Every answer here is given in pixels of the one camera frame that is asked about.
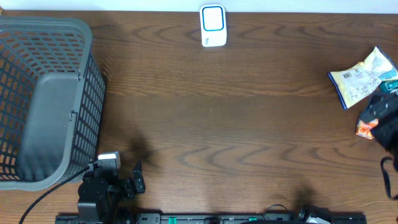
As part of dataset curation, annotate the teal mouthwash bottle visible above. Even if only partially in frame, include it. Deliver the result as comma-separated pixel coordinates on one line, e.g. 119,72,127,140
380,80,398,94

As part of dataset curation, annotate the yellow snack bag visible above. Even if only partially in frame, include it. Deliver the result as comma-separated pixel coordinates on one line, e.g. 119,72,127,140
328,46,397,110

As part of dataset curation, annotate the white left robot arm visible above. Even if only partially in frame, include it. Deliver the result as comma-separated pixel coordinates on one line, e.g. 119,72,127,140
77,159,146,224

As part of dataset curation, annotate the white barcode scanner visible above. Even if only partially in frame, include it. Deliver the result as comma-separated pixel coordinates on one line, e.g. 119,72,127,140
200,4,227,47

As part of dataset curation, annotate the grey plastic shopping basket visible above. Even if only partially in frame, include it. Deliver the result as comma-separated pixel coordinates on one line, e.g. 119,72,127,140
1,16,105,191

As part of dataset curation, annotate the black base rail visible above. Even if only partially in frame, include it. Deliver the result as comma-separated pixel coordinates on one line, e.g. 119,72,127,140
55,212,368,224

